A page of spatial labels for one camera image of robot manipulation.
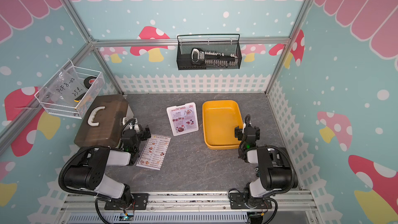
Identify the yellow-header menu sheet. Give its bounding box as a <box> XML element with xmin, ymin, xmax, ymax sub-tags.
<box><xmin>136</xmin><ymin>134</ymin><xmax>171</xmax><ymax>171</ymax></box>

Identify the clear acrylic menu holder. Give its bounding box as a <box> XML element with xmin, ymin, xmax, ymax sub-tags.
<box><xmin>166</xmin><ymin>102</ymin><xmax>200</xmax><ymax>137</ymax></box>

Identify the pink special menu sheet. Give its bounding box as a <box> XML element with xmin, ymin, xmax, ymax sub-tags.
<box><xmin>169</xmin><ymin>105</ymin><xmax>197</xmax><ymax>134</ymax></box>

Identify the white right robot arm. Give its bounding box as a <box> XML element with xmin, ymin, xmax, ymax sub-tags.
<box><xmin>227</xmin><ymin>115</ymin><xmax>298</xmax><ymax>224</ymax></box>

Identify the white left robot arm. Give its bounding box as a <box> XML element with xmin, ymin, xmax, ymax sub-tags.
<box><xmin>58</xmin><ymin>118</ymin><xmax>151</xmax><ymax>224</ymax></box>

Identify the yellow plastic tray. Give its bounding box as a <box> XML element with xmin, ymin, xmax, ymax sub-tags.
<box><xmin>202</xmin><ymin>100</ymin><xmax>243</xmax><ymax>150</ymax></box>

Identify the white box with brown lid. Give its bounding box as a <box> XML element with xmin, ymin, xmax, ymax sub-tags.
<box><xmin>74</xmin><ymin>94</ymin><xmax>134</xmax><ymax>148</ymax></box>

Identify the black tape roll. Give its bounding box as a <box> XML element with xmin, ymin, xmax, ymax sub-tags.
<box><xmin>84</xmin><ymin>76</ymin><xmax>97</xmax><ymax>89</ymax></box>

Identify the clear labelled plastic bag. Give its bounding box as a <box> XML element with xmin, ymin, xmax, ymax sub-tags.
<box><xmin>48</xmin><ymin>69</ymin><xmax>88</xmax><ymax>109</ymax></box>

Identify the socket set in basket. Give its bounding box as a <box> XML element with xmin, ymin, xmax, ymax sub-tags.
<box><xmin>191</xmin><ymin>48</ymin><xmax>240</xmax><ymax>69</ymax></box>

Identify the white wire wall basket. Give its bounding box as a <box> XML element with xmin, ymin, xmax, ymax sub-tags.
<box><xmin>35</xmin><ymin>60</ymin><xmax>105</xmax><ymax>119</ymax></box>

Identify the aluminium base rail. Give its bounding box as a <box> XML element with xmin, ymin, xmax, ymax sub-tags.
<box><xmin>55</xmin><ymin>190</ymin><xmax>323</xmax><ymax>224</ymax></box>

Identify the black wire wall basket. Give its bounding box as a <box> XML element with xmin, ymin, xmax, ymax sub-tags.
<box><xmin>176</xmin><ymin>34</ymin><xmax>242</xmax><ymax>70</ymax></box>

